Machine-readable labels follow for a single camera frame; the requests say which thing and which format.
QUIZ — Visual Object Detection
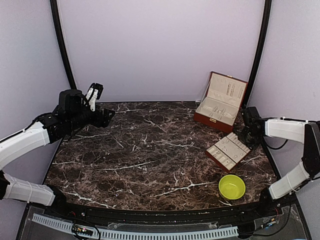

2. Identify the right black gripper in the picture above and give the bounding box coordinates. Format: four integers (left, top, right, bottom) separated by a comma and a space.
238, 126, 263, 150

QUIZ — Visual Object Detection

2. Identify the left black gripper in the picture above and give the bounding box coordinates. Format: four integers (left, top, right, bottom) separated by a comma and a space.
67, 104, 115, 131

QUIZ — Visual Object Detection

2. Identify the red jewelry tray insert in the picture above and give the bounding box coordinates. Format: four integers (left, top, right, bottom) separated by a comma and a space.
205, 132, 251, 173

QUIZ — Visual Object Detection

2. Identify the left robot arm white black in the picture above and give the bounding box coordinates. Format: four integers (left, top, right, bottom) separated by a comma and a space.
0, 83, 115, 218

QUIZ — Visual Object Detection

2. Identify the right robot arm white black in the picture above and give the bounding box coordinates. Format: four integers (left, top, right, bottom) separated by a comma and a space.
238, 106, 320, 217

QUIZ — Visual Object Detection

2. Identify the red jewelry box open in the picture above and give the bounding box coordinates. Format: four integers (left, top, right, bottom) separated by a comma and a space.
193, 71, 248, 134

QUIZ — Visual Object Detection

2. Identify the lime green bowl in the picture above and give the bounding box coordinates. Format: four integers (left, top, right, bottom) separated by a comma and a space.
218, 174, 246, 200

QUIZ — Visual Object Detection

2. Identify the white slotted cable duct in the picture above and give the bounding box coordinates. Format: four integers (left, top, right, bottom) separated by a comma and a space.
31, 213, 239, 240

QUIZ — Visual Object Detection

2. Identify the left black frame post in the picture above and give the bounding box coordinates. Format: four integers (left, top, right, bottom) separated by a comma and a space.
49, 0, 78, 90

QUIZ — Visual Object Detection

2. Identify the black frame post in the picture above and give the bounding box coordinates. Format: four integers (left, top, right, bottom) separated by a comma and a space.
49, 0, 78, 90
242, 0, 272, 108

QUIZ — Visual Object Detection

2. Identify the right black frame post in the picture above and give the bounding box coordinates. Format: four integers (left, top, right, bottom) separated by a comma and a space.
242, 0, 272, 108

